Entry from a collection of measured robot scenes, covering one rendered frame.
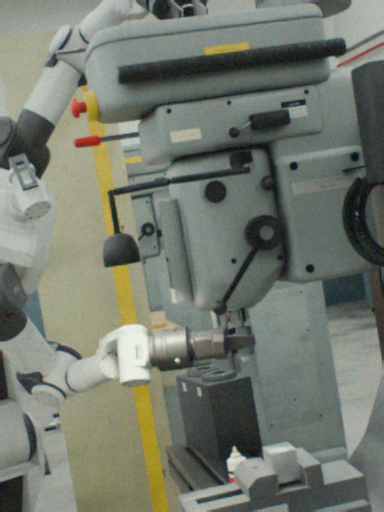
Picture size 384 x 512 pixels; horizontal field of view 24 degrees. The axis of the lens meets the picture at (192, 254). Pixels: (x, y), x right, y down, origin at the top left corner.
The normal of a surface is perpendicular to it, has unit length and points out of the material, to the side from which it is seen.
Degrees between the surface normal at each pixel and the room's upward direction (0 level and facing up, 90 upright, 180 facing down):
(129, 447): 90
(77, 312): 90
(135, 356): 66
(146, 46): 90
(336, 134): 90
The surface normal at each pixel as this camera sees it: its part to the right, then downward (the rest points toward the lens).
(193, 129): 0.22, 0.02
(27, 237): 0.38, -0.56
